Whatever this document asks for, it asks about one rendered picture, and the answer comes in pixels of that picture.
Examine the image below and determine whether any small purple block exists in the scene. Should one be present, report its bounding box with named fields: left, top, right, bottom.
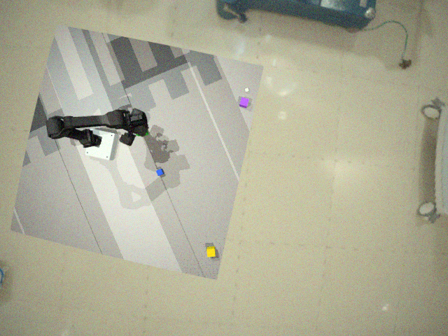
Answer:
left=239, top=97, right=249, bottom=109

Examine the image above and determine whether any yellow block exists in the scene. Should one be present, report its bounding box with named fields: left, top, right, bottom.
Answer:
left=206, top=246, right=215, bottom=257

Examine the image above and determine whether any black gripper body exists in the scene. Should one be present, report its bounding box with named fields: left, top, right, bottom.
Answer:
left=119, top=108, right=145, bottom=146

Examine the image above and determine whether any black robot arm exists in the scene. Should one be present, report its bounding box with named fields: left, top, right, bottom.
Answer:
left=45, top=110, right=149, bottom=148

